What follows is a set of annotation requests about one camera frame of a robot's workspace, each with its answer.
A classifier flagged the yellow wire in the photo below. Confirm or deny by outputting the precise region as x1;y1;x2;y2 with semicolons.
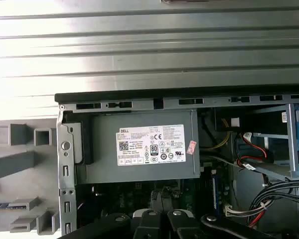
201;119;232;150

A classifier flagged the grey metal optical drive cage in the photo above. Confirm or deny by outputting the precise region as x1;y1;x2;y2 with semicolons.
239;103;299;181

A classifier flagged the black cable bundle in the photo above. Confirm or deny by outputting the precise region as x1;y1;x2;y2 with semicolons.
248;180;299;229

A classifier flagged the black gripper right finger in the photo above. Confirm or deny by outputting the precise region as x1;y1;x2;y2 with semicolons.
166;210;272;239

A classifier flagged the grey parts rack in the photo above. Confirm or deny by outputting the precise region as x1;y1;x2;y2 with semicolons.
0;119;63;235

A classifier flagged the coloured power wire bundle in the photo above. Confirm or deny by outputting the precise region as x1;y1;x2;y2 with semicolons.
235;133;268;166

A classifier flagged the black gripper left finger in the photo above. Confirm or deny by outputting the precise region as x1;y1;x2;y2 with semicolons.
61;209;162;239

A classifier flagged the white wire connector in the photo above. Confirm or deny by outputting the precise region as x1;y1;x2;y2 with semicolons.
223;203;252;220

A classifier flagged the black open PC case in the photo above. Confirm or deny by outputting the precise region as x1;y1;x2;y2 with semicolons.
54;87;299;239

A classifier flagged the grey power supply unit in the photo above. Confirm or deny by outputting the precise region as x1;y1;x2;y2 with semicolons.
74;111;201;185

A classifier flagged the green motherboard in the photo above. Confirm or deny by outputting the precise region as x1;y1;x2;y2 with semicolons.
76;161;231;225

